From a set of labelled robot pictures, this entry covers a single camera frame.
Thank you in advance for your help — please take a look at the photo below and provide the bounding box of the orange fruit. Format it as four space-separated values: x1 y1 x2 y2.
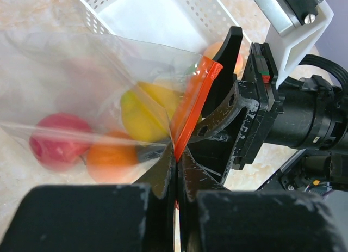
85 131 139 183

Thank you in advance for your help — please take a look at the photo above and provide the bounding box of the green toy watermelon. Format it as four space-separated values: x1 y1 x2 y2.
184 63 198 75

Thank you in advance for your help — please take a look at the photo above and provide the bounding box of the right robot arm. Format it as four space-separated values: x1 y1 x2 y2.
181 27 347 192

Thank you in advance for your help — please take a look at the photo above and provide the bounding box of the peach fruit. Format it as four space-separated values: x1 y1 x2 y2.
203 41 245 76

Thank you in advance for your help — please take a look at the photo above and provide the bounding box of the yellow lemon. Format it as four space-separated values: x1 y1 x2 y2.
120 82 184 143

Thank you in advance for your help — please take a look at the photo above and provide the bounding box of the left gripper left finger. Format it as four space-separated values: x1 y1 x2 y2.
1 145 176 251

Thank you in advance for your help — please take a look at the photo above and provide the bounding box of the white plastic basket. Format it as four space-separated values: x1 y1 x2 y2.
74 0 252 73

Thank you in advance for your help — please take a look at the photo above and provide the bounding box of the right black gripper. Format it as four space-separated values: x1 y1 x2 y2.
188 26 284 184

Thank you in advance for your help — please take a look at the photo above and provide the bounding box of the clear zip top bag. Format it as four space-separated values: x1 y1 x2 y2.
1 31 222 183

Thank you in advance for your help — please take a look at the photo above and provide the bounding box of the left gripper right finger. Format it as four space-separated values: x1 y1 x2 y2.
177 150 347 251

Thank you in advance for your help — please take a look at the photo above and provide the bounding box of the red apple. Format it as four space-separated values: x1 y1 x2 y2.
29 112 92 172

